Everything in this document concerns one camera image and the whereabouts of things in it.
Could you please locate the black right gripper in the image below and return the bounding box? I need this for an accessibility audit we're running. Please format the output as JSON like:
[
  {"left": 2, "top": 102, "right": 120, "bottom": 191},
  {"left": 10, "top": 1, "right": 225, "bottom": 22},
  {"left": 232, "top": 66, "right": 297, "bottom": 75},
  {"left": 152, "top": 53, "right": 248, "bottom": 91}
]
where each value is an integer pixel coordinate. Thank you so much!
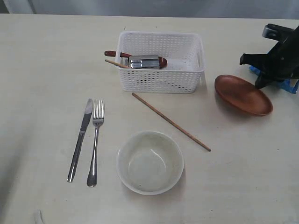
[{"left": 240, "top": 28, "right": 299, "bottom": 88}]

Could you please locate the brown round plate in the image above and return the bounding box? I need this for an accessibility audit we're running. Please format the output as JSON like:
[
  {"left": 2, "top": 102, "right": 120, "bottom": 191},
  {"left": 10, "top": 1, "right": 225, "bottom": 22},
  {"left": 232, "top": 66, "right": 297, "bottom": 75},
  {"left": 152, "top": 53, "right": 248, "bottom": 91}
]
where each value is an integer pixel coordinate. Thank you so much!
[{"left": 214, "top": 75, "right": 273, "bottom": 117}]

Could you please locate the blue chips bag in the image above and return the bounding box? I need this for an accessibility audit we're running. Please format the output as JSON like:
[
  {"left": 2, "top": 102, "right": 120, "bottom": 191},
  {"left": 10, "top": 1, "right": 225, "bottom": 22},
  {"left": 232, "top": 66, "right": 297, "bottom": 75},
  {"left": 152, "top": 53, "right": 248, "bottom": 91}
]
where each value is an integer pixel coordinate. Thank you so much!
[{"left": 249, "top": 66, "right": 299, "bottom": 94}]

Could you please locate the wooden chopstick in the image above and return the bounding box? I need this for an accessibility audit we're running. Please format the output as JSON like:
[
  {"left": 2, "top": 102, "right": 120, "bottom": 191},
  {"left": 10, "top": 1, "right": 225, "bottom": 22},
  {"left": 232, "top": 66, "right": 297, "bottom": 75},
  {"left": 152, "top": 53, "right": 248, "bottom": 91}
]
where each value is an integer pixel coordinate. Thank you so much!
[
  {"left": 131, "top": 93, "right": 212, "bottom": 152},
  {"left": 105, "top": 59, "right": 129, "bottom": 69}
]

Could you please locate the white floral ceramic bowl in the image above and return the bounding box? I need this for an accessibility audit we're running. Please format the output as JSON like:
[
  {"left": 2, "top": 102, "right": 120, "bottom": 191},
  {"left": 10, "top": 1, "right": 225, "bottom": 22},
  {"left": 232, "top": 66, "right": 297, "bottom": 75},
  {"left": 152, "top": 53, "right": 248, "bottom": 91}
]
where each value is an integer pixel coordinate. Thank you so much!
[{"left": 115, "top": 131, "right": 185, "bottom": 196}]

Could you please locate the silver fork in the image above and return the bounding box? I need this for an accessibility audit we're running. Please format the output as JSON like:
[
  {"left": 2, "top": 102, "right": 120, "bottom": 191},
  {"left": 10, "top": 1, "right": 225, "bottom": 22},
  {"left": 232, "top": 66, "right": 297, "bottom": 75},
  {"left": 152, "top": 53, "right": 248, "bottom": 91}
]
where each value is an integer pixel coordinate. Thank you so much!
[{"left": 87, "top": 99, "right": 105, "bottom": 187}]

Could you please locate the silver table knife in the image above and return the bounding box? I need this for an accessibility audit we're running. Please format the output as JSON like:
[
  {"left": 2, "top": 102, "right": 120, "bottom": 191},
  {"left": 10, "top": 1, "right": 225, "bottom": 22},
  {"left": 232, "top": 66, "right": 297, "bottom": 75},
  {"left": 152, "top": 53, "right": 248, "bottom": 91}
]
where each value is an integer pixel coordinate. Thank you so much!
[{"left": 67, "top": 99, "right": 93, "bottom": 182}]

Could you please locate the white perforated plastic basket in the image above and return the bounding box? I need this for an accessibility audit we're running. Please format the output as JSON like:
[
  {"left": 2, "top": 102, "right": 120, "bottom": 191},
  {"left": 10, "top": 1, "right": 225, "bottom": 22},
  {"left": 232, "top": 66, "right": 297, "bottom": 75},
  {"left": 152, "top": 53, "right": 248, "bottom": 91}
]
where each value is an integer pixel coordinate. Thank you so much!
[{"left": 115, "top": 31, "right": 206, "bottom": 93}]

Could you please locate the dark red wooden spoon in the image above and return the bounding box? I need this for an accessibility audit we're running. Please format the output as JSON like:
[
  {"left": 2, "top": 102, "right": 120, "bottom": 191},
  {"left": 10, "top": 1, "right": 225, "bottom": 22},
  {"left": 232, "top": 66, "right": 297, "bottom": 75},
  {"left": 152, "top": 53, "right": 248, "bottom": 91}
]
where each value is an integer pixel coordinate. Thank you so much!
[{"left": 104, "top": 50, "right": 168, "bottom": 69}]

